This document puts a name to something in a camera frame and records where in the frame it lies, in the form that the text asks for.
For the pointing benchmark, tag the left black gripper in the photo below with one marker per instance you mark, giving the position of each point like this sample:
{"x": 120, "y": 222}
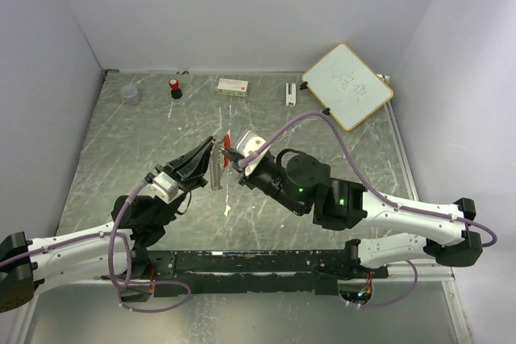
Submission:
{"x": 190, "y": 165}

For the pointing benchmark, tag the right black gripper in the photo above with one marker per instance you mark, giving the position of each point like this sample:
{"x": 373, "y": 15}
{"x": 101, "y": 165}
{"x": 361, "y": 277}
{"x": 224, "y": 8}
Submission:
{"x": 247, "y": 180}

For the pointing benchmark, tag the saw keychain with red handle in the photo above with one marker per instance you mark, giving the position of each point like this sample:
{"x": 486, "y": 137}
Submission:
{"x": 218, "y": 161}

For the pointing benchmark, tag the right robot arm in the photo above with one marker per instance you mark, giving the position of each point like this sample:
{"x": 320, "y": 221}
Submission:
{"x": 423, "y": 231}

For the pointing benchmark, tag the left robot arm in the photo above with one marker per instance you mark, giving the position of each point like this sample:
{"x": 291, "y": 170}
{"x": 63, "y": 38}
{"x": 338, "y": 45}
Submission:
{"x": 115, "y": 250}

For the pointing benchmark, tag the white green cardboard box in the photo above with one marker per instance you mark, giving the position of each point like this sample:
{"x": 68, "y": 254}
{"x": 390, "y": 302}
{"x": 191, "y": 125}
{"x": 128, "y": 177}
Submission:
{"x": 232, "y": 87}

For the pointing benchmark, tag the white rectangular clip device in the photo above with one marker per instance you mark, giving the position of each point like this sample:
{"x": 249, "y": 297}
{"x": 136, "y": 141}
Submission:
{"x": 290, "y": 94}

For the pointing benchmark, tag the red black stamp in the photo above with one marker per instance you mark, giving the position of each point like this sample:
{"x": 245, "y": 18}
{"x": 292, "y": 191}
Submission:
{"x": 175, "y": 89}

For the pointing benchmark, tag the clear plastic cup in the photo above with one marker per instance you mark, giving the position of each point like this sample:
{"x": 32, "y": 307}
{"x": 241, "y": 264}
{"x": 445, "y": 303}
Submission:
{"x": 130, "y": 95}

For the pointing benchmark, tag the black base bar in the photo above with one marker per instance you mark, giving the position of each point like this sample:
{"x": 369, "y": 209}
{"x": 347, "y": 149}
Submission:
{"x": 235, "y": 272}

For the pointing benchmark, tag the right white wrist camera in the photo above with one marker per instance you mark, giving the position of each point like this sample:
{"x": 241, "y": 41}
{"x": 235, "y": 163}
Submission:
{"x": 248, "y": 143}

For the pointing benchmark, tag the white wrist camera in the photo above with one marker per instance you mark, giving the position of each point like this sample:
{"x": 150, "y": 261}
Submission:
{"x": 164, "y": 187}
{"x": 248, "y": 143}

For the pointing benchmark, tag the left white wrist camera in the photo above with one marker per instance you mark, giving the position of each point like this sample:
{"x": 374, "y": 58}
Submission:
{"x": 164, "y": 187}

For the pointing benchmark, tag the small whiteboard with wooden frame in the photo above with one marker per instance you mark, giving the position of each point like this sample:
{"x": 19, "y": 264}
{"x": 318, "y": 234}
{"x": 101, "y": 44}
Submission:
{"x": 347, "y": 86}

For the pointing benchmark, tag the aluminium rail frame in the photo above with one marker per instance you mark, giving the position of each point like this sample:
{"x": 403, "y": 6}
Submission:
{"x": 427, "y": 268}

